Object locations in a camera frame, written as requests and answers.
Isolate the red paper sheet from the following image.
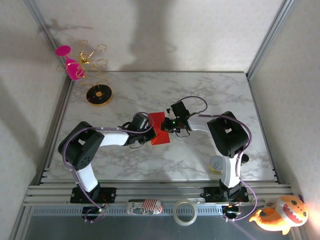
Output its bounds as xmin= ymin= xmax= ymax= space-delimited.
xmin=148 ymin=111 xmax=172 ymax=146

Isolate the yellow tin can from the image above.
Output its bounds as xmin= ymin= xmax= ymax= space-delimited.
xmin=209 ymin=155 xmax=224 ymax=174

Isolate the red white striped pouch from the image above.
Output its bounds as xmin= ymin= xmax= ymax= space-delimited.
xmin=126 ymin=198 xmax=164 ymax=216

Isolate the clear tape roll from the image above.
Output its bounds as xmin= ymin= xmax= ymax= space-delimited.
xmin=173 ymin=199 xmax=198 ymax=227

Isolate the small circuit board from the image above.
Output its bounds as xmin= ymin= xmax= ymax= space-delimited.
xmin=221 ymin=203 xmax=242 ymax=217
xmin=81 ymin=206 xmax=111 ymax=221

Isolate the pink plastic wine glass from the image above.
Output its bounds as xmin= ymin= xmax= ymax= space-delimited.
xmin=55 ymin=45 xmax=86 ymax=81

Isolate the orange plush toy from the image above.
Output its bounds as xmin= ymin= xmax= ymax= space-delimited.
xmin=248 ymin=194 xmax=309 ymax=235

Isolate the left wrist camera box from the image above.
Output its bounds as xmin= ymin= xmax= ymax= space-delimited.
xmin=128 ymin=114 xmax=150 ymax=132

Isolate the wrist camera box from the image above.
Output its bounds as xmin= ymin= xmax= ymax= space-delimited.
xmin=128 ymin=114 xmax=150 ymax=132
xmin=169 ymin=100 xmax=190 ymax=118

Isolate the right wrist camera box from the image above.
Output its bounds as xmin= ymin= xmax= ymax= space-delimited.
xmin=169 ymin=100 xmax=190 ymax=118

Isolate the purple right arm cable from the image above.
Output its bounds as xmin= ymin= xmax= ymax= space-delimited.
xmin=179 ymin=96 xmax=258 ymax=223

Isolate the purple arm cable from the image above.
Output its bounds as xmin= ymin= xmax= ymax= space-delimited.
xmin=179 ymin=96 xmax=258 ymax=223
xmin=63 ymin=112 xmax=153 ymax=223

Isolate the gold wire glass rack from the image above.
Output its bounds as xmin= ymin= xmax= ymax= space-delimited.
xmin=56 ymin=39 xmax=114 ymax=106

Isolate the aluminium rail frame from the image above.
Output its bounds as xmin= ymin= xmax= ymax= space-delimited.
xmin=22 ymin=183 xmax=293 ymax=207

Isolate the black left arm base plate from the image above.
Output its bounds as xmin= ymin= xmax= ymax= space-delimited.
xmin=69 ymin=186 xmax=117 ymax=204

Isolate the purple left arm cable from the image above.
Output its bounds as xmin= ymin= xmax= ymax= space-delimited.
xmin=63 ymin=112 xmax=153 ymax=223

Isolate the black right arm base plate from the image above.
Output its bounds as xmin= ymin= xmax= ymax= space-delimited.
xmin=201 ymin=186 xmax=250 ymax=203

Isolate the aluminium table side rail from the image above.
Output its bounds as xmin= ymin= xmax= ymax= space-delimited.
xmin=247 ymin=77 xmax=280 ymax=183
xmin=37 ymin=77 xmax=75 ymax=186

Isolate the grey perforated cable channel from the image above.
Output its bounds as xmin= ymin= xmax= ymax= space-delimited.
xmin=29 ymin=206 xmax=226 ymax=217

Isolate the aluminium frame corner post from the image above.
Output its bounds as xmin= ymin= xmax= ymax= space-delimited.
xmin=246 ymin=0 xmax=295 ymax=81
xmin=23 ymin=0 xmax=73 ymax=83

